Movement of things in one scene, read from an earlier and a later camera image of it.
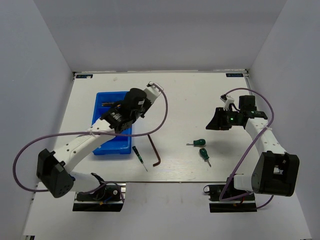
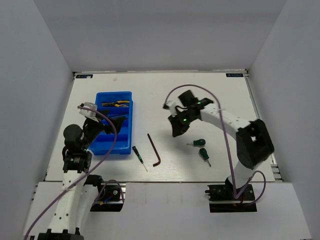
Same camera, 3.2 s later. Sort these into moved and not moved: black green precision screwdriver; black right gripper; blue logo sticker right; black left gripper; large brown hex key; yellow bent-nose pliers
Moved: black right gripper; black left gripper
Not moved: large brown hex key; yellow bent-nose pliers; blue logo sticker right; black green precision screwdriver
